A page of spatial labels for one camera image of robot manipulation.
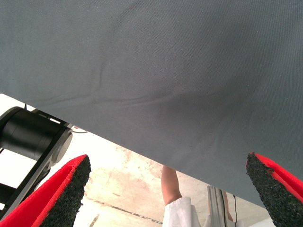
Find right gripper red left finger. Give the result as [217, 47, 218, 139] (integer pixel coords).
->
[0, 154, 92, 227]

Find thin black hanging cable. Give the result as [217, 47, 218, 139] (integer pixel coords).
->
[232, 194, 239, 223]

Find bare person forearm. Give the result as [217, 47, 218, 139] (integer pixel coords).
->
[161, 165, 183, 207]

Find white shirt sleeve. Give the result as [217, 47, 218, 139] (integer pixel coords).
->
[162, 196, 214, 227]

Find black cylinder robot frame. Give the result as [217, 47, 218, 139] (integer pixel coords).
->
[0, 106, 73, 217]

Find dark grey table cloth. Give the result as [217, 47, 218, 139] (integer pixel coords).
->
[0, 0, 303, 210]

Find aluminium profile leg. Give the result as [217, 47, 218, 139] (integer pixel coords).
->
[207, 185, 225, 227]

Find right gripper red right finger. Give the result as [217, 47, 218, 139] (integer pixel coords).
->
[245, 152, 303, 227]

